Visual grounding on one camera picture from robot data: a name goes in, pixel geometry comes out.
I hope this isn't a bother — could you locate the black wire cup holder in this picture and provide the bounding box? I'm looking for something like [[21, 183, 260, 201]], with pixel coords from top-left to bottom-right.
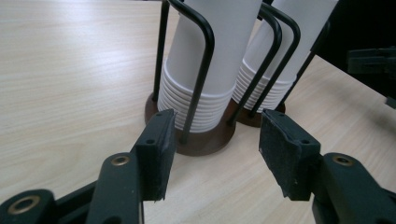
[[144, 0, 283, 157], [236, 0, 332, 129]]

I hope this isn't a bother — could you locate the dark metal stand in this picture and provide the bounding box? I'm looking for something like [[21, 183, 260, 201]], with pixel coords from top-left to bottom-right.
[[346, 46, 396, 110]]

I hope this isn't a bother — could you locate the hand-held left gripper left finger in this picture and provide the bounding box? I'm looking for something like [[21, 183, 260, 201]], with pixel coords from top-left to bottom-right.
[[87, 108, 177, 224]]

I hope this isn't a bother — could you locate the stack of white paper cups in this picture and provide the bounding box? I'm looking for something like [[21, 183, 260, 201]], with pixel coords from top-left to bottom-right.
[[232, 0, 340, 114], [157, 0, 264, 134]]

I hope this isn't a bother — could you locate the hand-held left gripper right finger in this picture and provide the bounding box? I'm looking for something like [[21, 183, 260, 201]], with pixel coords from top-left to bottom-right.
[[258, 108, 396, 224]]

